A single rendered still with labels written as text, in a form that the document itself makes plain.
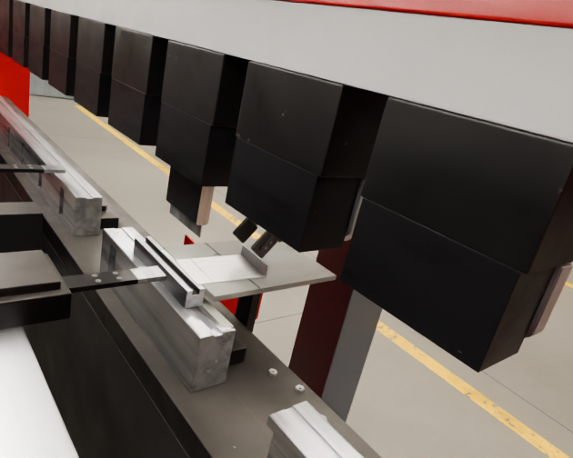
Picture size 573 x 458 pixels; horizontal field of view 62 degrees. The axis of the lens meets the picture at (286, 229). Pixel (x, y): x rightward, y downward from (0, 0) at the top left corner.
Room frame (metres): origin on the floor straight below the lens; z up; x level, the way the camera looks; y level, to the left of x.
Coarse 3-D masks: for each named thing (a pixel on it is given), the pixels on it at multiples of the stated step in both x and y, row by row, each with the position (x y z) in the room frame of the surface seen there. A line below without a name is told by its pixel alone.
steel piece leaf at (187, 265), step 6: (180, 264) 0.70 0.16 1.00; (186, 264) 0.70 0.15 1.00; (192, 264) 0.71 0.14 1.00; (186, 270) 0.69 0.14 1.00; (192, 270) 0.69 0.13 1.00; (198, 270) 0.69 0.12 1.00; (192, 276) 0.67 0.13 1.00; (198, 276) 0.67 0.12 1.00; (204, 276) 0.68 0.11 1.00; (198, 282) 0.66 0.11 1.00; (204, 282) 0.66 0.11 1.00; (210, 282) 0.66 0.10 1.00
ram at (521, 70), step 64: (64, 0) 1.06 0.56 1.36; (128, 0) 0.80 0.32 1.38; (192, 0) 0.65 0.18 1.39; (256, 0) 0.55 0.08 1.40; (320, 0) 0.47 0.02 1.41; (384, 0) 0.42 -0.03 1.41; (448, 0) 0.38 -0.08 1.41; (512, 0) 0.34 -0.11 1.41; (320, 64) 0.46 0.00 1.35; (384, 64) 0.41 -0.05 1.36; (448, 64) 0.36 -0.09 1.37; (512, 64) 0.33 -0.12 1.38
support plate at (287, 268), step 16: (176, 256) 0.73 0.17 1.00; (192, 256) 0.74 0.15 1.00; (208, 256) 0.76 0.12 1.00; (272, 256) 0.82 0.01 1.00; (288, 256) 0.84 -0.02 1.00; (304, 256) 0.86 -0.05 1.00; (272, 272) 0.76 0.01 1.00; (288, 272) 0.77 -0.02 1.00; (304, 272) 0.79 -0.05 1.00; (320, 272) 0.80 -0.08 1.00; (208, 288) 0.65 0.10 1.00; (224, 288) 0.66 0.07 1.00; (240, 288) 0.67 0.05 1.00; (256, 288) 0.68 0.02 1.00; (272, 288) 0.70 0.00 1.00
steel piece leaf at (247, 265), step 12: (252, 252) 0.77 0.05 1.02; (204, 264) 0.72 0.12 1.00; (216, 264) 0.73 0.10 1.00; (228, 264) 0.74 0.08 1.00; (240, 264) 0.75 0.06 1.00; (252, 264) 0.76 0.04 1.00; (264, 264) 0.74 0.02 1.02; (216, 276) 0.69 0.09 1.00; (228, 276) 0.70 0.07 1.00; (240, 276) 0.71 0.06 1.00; (252, 276) 0.72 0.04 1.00; (264, 276) 0.73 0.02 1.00
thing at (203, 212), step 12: (168, 180) 0.71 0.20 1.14; (180, 180) 0.68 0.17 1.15; (168, 192) 0.71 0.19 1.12; (180, 192) 0.68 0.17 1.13; (192, 192) 0.65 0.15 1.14; (204, 192) 0.64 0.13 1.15; (180, 204) 0.68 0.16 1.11; (192, 204) 0.65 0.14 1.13; (204, 204) 0.64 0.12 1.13; (180, 216) 0.69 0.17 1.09; (192, 216) 0.65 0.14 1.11; (204, 216) 0.64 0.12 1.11; (192, 228) 0.66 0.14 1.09
